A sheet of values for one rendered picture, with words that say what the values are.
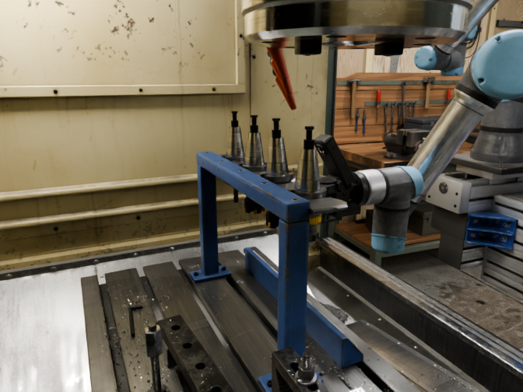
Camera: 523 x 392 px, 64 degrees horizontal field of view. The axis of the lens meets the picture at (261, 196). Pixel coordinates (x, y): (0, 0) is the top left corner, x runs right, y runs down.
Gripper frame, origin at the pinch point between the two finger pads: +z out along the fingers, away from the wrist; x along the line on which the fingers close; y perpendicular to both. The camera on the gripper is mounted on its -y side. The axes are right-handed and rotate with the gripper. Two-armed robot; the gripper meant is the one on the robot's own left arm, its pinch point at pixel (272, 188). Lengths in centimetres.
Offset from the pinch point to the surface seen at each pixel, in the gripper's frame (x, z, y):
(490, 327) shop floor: 72, -176, 117
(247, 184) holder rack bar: -3.5, 6.4, -2.1
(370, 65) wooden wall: 207, -186, -35
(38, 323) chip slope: 44, 47, 41
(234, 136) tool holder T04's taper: 20.2, -0.3, -7.9
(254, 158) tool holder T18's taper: 8.9, -0.2, -4.5
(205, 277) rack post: 26.0, 6.5, 28.2
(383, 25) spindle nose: -49, 17, -22
